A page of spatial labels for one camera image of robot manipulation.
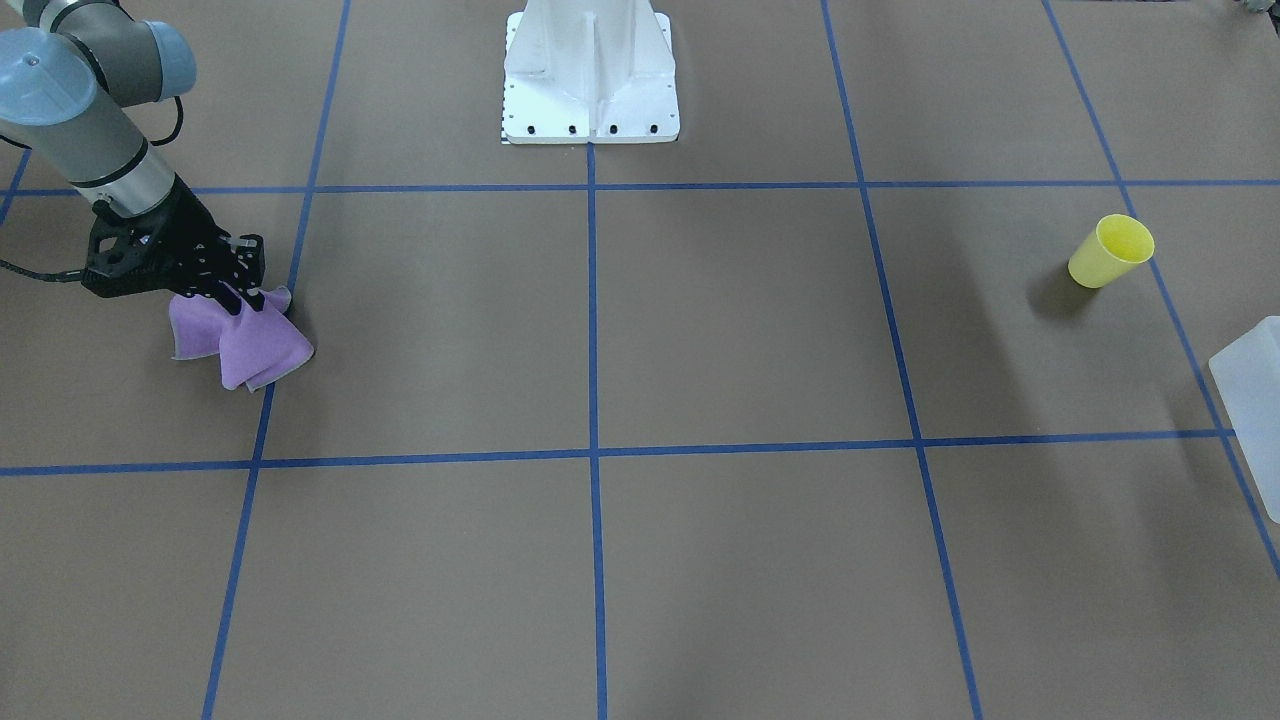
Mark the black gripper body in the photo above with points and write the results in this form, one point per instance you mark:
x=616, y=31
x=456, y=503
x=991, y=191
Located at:
x=190, y=223

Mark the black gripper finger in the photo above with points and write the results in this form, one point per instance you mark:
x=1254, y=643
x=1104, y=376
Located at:
x=249, y=288
x=228, y=296

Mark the purple microfiber cloth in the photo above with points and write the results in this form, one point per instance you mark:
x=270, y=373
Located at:
x=255, y=348

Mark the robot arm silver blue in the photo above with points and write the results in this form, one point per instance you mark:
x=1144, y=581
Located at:
x=70, y=74

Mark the clear plastic storage box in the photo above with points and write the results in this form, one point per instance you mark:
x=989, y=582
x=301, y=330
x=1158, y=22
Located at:
x=1247, y=374

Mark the yellow plastic cup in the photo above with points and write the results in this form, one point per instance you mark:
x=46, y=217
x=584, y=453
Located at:
x=1116, y=245

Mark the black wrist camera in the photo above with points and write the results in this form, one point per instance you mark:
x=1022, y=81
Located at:
x=248, y=253

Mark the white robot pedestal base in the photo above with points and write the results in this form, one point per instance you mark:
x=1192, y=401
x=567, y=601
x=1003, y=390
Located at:
x=589, y=72

